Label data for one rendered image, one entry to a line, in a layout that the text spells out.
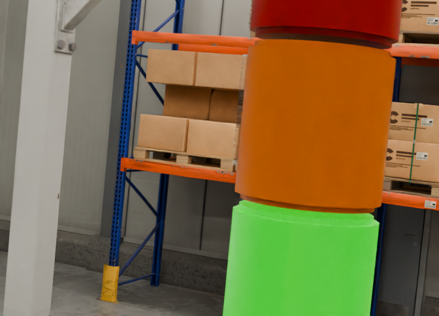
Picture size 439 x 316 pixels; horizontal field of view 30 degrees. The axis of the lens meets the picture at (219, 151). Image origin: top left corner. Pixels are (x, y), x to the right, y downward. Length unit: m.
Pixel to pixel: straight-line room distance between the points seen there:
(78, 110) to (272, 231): 10.86
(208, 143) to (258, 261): 8.40
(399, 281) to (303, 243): 9.14
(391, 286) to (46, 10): 7.13
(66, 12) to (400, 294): 7.12
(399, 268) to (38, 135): 6.97
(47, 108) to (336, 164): 2.56
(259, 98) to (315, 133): 0.02
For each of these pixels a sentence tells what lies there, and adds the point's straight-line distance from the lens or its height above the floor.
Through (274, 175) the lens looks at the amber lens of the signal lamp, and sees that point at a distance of 0.26.
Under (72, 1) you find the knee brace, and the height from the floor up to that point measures 2.55.
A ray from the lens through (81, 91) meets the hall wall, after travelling 11.10.
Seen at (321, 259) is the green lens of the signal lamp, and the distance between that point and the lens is 0.26.
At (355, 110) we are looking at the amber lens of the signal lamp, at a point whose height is 2.25.
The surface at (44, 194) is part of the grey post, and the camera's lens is 2.83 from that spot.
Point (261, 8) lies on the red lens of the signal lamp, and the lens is 0.27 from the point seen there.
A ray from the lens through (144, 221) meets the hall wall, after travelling 10.60.
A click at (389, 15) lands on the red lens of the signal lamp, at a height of 2.28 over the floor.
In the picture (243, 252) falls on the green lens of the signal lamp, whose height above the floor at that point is 2.20.
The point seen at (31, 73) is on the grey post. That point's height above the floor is 2.30.
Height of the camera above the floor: 2.25
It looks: 3 degrees down
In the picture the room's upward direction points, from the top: 5 degrees clockwise
